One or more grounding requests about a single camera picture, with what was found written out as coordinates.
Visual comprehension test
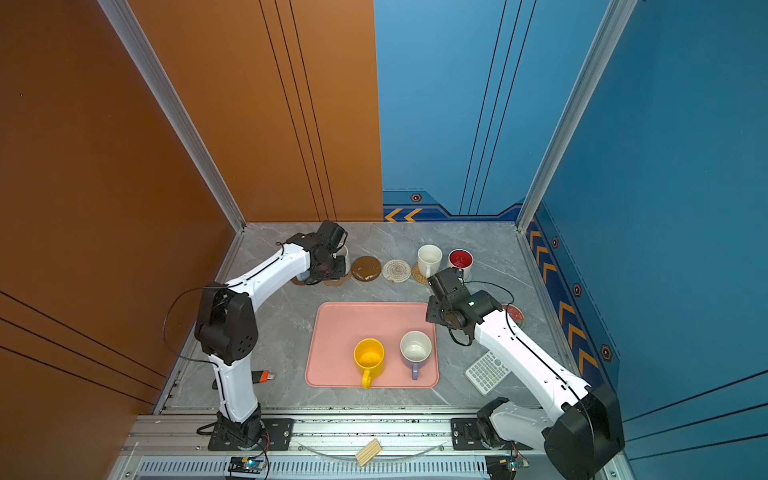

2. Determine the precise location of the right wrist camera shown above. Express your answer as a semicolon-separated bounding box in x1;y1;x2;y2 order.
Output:
427;267;471;303

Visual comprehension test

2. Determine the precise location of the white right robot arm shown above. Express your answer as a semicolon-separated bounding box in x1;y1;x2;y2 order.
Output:
426;291;625;479

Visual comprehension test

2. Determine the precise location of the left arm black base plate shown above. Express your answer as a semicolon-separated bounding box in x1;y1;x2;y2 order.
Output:
208;418;294;453

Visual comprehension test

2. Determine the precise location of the paw shaped cork coaster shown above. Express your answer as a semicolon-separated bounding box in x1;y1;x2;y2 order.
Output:
323;272;352;287

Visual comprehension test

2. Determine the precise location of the tan rattan coaster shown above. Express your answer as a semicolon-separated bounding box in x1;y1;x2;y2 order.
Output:
411;264;428;285

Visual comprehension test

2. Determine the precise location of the green circuit board left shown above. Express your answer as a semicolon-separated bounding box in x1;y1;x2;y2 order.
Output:
226;456;270;479

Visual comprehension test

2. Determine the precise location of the cream multicolour woven coaster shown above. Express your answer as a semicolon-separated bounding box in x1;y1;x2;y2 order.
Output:
382;259;411;283

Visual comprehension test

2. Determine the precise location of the circuit board right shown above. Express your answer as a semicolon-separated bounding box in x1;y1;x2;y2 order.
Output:
485;456;530;480

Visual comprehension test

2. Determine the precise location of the lilac mug white inside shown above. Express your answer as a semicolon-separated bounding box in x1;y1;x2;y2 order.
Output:
399;330;433;381

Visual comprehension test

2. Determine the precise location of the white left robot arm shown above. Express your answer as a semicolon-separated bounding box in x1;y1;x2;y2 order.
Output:
195;236;346;450

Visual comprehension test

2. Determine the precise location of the orange black utility knife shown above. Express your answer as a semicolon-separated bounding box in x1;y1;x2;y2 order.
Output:
251;370;275;384

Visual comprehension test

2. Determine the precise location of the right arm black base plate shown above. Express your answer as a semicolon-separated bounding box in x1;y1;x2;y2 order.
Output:
450;417;500;451

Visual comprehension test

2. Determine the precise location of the small wooden block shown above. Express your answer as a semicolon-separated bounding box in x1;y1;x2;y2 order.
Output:
355;438;382;467

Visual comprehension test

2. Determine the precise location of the grey aluminium corner post left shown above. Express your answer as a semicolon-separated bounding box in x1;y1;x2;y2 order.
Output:
97;0;247;233

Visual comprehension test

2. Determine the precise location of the yellow mug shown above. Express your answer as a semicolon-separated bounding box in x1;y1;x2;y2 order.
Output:
353;338;386;390

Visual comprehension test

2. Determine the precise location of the chipped brown wooden coaster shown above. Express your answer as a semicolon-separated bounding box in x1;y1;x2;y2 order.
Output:
351;256;382;282

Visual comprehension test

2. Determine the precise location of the pink plastic tray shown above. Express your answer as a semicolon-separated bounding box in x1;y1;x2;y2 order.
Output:
305;302;440;389

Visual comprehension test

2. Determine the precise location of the grey aluminium corner post right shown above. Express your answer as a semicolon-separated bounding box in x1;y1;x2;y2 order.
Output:
515;0;637;233

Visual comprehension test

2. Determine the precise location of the grey aluminium corner post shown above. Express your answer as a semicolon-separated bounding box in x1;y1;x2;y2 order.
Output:
515;0;637;233
97;0;247;233

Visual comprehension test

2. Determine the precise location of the white scientific calculator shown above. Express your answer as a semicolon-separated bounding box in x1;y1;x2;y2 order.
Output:
465;351;510;395

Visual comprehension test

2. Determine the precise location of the white mug red inside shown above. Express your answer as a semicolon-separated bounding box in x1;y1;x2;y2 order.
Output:
447;249;475;281

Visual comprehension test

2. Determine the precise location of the aluminium front rail frame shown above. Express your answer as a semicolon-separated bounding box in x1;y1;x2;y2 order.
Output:
108;407;560;479

